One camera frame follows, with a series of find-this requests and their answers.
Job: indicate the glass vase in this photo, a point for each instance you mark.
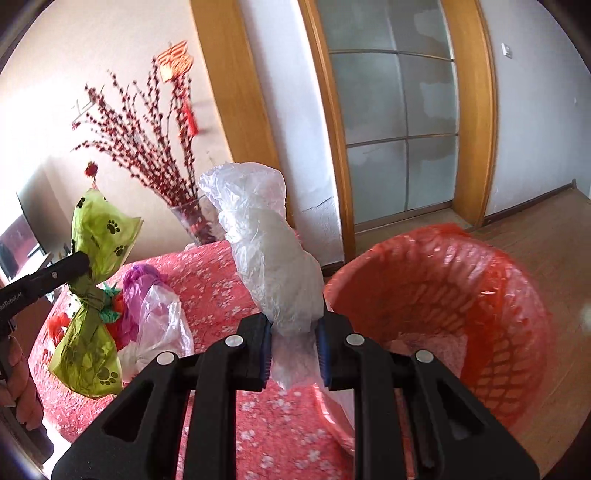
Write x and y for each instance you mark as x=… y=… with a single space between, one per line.
x=199 y=218

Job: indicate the clear thin plastic bag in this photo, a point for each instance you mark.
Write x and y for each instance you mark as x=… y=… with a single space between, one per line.
x=162 y=327

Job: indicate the red lined trash basket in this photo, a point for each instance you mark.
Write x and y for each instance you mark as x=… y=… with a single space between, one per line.
x=440 y=288

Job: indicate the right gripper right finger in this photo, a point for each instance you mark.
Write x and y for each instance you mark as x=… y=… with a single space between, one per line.
x=454 y=436

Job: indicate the television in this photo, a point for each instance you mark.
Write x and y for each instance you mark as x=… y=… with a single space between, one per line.
x=29 y=233

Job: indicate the purple plastic bag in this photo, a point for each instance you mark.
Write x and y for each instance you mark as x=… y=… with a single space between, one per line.
x=137 y=281

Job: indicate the red berry branches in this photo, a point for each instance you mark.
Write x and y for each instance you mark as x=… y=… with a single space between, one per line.
x=150 y=142

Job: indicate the clear bubble wrap bag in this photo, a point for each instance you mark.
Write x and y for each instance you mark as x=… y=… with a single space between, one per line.
x=284 y=281

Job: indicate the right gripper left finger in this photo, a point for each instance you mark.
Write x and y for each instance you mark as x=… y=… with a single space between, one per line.
x=177 y=417

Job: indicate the green paw print bag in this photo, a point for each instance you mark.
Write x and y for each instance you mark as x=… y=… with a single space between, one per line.
x=86 y=360

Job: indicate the frosted glass door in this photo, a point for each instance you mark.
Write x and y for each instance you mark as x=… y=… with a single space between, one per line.
x=410 y=100

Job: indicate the person's left hand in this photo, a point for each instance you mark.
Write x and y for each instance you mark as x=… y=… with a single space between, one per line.
x=20 y=390

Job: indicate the red floral tablecloth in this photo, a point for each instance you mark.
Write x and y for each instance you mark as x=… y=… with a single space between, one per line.
x=278 y=435

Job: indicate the small red lantern ornament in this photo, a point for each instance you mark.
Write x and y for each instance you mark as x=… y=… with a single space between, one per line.
x=91 y=171

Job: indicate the red plastic bag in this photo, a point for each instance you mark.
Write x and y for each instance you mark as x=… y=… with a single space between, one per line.
x=58 y=323

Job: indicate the red knot wall ornament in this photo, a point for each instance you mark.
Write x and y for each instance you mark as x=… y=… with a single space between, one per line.
x=174 y=63

